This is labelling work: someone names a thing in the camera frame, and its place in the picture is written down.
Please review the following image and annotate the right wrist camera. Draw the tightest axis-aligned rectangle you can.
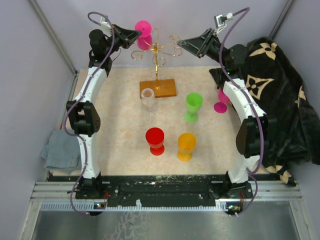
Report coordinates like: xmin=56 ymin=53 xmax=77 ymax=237
xmin=214 ymin=12 xmax=233 ymax=35

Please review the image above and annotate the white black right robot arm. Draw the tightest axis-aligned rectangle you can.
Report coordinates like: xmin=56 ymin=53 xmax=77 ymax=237
xmin=177 ymin=28 xmax=270 ymax=198

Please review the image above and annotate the magenta plastic wine glass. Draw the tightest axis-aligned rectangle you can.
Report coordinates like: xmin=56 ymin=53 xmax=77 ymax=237
xmin=135 ymin=20 xmax=153 ymax=51

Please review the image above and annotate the orange plastic wine glass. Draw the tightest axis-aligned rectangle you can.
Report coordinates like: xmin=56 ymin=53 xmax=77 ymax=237
xmin=177 ymin=132 xmax=197 ymax=162

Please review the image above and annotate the green plastic wine glass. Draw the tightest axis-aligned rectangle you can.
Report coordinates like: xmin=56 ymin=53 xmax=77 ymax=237
xmin=184 ymin=92 xmax=203 ymax=123

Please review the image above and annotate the aluminium frame rail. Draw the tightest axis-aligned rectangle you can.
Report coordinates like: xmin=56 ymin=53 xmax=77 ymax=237
xmin=18 ymin=175 xmax=310 ymax=240

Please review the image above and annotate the clear wine glass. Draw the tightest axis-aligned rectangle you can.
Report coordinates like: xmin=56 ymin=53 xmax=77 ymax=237
xmin=141 ymin=88 xmax=156 ymax=116

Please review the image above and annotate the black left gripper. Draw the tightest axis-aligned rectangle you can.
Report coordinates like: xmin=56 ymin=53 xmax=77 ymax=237
xmin=105 ymin=24 xmax=143 ymax=57

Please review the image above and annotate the grey blue cloth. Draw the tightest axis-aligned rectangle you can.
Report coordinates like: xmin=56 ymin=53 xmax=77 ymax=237
xmin=40 ymin=129 xmax=82 ymax=174

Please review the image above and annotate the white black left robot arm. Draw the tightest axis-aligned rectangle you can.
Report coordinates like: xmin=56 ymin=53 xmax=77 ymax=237
xmin=63 ymin=24 xmax=142 ymax=199

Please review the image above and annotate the gold wire wine glass rack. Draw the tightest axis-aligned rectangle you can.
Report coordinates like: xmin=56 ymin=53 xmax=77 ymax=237
xmin=131 ymin=27 xmax=183 ymax=98

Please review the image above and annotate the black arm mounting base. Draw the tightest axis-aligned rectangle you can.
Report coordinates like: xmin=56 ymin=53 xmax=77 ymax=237
xmin=47 ymin=173 xmax=253 ymax=217

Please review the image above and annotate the black floral blanket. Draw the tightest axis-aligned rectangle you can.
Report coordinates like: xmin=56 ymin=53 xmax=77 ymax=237
xmin=209 ymin=36 xmax=320 ymax=186

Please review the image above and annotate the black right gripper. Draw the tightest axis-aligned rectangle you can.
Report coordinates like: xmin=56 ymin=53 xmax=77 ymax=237
xmin=177 ymin=28 xmax=228 ymax=68

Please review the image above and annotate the red plastic wine glass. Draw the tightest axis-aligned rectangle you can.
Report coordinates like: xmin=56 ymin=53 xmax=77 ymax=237
xmin=145 ymin=127 xmax=165 ymax=156

